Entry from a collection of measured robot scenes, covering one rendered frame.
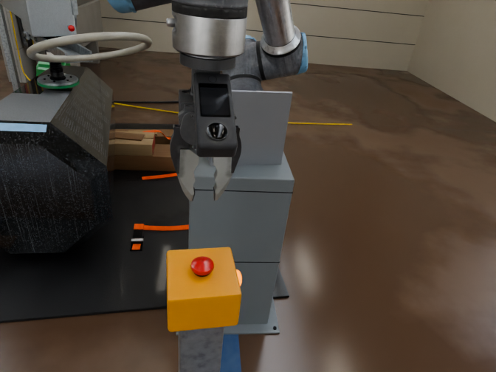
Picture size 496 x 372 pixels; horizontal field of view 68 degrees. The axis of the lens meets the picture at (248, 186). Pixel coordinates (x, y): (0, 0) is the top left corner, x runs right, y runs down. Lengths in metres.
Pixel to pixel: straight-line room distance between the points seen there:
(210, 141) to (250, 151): 1.03
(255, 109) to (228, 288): 0.87
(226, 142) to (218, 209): 1.05
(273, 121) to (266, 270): 0.67
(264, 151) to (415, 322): 1.29
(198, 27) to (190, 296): 0.39
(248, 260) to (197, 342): 0.93
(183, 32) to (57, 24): 1.86
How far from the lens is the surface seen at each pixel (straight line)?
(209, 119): 0.43
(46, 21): 2.28
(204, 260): 0.64
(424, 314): 2.33
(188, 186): 0.54
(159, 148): 3.16
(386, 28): 7.86
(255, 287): 1.76
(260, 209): 1.47
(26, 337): 2.06
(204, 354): 0.77
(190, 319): 0.65
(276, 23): 1.35
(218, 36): 0.45
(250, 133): 1.41
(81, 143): 2.03
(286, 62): 1.45
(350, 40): 7.65
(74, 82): 2.39
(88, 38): 1.52
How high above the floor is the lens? 1.54
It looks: 31 degrees down
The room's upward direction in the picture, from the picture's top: 6 degrees clockwise
